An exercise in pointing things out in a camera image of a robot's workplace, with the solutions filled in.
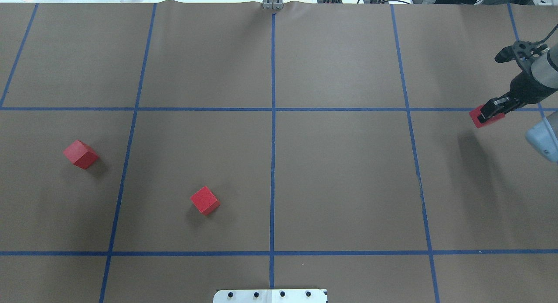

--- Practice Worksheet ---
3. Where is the red cube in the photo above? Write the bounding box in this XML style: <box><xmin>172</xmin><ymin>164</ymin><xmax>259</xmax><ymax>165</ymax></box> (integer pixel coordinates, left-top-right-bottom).
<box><xmin>469</xmin><ymin>105</ymin><xmax>506</xmax><ymax>128</ymax></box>
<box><xmin>190</xmin><ymin>186</ymin><xmax>221</xmax><ymax>216</ymax></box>
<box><xmin>62</xmin><ymin>140</ymin><xmax>99</xmax><ymax>170</ymax></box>

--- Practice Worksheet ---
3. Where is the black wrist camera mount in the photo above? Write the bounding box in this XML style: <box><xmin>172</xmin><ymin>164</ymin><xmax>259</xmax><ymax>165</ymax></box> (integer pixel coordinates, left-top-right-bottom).
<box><xmin>494</xmin><ymin>41</ymin><xmax>550</xmax><ymax>68</ymax></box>

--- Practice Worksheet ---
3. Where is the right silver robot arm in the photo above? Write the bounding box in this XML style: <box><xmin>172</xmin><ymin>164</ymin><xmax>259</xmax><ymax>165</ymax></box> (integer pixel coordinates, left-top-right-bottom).
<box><xmin>469</xmin><ymin>41</ymin><xmax>558</xmax><ymax>163</ymax></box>

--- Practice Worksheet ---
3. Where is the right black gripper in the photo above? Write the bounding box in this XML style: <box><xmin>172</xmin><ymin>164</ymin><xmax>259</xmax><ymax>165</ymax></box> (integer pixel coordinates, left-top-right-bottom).
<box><xmin>481</xmin><ymin>72</ymin><xmax>557</xmax><ymax>122</ymax></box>

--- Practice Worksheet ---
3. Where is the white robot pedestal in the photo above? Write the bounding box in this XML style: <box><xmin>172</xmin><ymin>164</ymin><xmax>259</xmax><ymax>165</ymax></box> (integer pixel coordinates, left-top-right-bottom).
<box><xmin>213</xmin><ymin>289</ymin><xmax>329</xmax><ymax>303</ymax></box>

